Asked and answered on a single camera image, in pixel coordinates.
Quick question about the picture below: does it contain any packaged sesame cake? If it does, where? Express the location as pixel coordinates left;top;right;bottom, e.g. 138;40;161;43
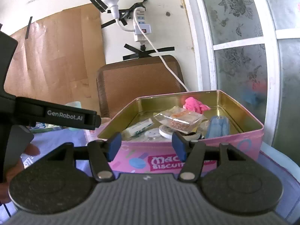
153;106;208;134

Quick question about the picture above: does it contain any pink fluffy soft object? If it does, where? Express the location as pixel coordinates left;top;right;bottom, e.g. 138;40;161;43
183;97;211;114

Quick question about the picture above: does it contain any person's left hand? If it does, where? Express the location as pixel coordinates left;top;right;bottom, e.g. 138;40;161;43
0;143;40;204

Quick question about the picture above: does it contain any green toothpaste box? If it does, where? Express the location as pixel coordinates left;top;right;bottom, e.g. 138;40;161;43
29;122;64;134

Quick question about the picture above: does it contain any white-green packet in tin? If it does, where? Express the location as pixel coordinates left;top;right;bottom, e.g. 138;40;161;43
121;118;154;140

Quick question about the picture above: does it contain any white tape roll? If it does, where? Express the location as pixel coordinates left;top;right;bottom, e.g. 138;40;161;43
159;124;176;139

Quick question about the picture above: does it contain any blue face mask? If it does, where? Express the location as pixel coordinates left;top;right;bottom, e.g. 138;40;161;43
205;116;230;139

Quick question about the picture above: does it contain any blue patterned tablecloth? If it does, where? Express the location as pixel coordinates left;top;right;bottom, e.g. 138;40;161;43
21;129;299;223

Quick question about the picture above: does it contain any pink biscuit tin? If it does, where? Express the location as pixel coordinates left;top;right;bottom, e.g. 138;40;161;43
85;90;264;174

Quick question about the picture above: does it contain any teal plastic mug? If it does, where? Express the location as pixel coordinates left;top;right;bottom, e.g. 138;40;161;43
65;101;82;108

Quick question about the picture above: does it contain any wood-pattern board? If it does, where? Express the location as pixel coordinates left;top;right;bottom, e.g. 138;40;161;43
4;4;105;111

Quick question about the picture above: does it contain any frosted glass window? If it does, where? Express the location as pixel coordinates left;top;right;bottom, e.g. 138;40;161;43
184;0;299;163

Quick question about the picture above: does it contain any white power strip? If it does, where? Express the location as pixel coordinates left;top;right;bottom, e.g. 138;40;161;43
133;7;152;44

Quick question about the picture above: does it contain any white power cable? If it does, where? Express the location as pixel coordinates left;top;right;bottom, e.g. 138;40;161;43
114;7;190;92

